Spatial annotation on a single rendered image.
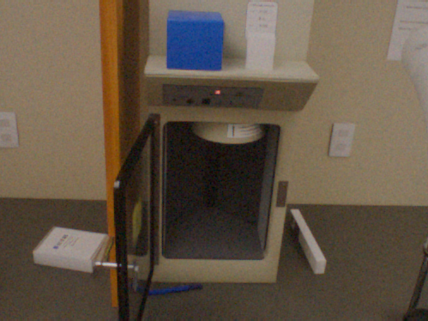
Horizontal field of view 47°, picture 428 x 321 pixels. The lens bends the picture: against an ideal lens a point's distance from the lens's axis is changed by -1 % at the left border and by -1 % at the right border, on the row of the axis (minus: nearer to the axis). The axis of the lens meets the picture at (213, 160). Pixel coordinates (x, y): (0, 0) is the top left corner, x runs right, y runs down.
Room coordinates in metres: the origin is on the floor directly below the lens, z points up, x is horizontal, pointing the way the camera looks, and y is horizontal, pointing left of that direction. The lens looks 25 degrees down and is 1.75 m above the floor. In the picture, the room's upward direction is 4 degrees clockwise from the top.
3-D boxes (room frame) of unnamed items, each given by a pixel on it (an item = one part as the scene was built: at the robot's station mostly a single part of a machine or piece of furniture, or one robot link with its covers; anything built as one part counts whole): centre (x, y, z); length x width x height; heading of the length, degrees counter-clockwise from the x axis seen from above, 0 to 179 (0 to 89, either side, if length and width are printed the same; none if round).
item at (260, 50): (0.93, -0.07, 1.54); 0.05 x 0.05 x 0.06; 89
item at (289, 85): (0.93, -0.02, 1.46); 0.32 x 0.11 x 0.10; 95
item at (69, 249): (1.06, 0.36, 0.96); 0.16 x 0.12 x 0.04; 82
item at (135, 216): (0.80, 0.14, 1.19); 0.30 x 0.01 x 0.40; 178
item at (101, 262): (0.73, 0.17, 1.20); 0.10 x 0.05 x 0.03; 178
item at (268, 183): (1.11, -0.01, 1.19); 0.26 x 0.24 x 0.35; 95
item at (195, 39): (0.92, 0.05, 1.55); 0.10 x 0.10 x 0.09; 5
